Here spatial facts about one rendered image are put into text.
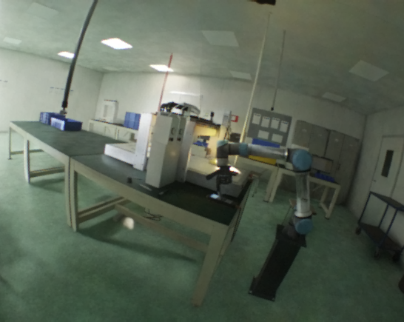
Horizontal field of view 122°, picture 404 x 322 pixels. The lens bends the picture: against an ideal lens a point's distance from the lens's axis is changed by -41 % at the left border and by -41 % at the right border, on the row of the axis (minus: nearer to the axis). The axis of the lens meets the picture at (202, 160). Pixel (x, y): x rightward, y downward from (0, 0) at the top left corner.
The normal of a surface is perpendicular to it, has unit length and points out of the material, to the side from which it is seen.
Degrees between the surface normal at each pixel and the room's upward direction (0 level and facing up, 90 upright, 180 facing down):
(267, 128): 90
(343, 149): 90
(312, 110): 90
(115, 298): 0
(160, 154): 90
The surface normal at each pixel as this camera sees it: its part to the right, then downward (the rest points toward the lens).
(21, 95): 0.91, 0.26
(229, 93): -0.35, 0.11
